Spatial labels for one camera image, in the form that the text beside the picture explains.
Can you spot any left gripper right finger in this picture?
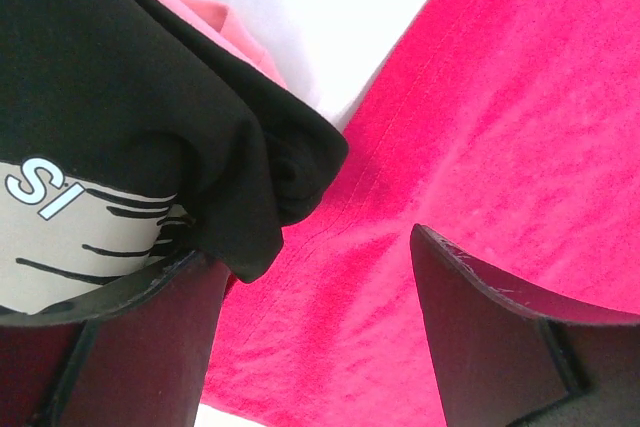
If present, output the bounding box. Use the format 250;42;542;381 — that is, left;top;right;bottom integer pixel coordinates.
410;225;639;426

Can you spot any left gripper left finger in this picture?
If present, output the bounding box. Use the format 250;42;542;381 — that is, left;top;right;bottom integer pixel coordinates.
1;252;229;426

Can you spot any red t-shirt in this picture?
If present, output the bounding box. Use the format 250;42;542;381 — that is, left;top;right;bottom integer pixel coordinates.
84;0;640;427

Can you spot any folded black printed t-shirt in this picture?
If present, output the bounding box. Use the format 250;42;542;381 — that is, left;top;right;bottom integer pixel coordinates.
1;0;348;315

